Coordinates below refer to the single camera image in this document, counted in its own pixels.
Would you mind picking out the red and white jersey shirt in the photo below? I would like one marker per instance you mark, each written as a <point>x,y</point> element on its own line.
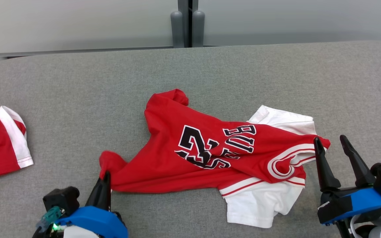
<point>177,158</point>

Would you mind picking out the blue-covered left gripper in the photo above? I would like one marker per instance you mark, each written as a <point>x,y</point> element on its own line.
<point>94,221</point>

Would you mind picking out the grey partition post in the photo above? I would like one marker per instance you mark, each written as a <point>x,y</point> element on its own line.
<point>178,26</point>
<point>198,26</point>

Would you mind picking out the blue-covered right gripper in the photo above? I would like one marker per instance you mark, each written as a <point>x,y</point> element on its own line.
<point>359,201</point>

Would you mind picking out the grey panel base rail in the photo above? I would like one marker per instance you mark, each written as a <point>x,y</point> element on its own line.
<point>78,51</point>

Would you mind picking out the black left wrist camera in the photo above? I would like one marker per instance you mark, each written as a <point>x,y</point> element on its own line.
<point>61,198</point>

